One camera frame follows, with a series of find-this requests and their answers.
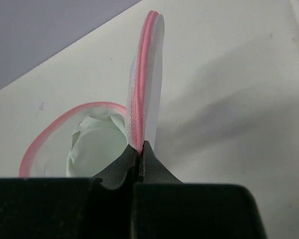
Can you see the mint green bra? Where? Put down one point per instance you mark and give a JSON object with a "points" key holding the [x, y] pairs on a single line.
{"points": [[96, 142]]}

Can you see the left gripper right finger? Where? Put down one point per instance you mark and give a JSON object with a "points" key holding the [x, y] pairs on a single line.
{"points": [[176, 210]]}

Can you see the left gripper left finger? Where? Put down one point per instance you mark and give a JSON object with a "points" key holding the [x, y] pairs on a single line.
{"points": [[97, 207]]}

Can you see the pink mesh laundry bag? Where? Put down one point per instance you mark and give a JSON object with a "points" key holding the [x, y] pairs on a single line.
{"points": [[47, 154]]}

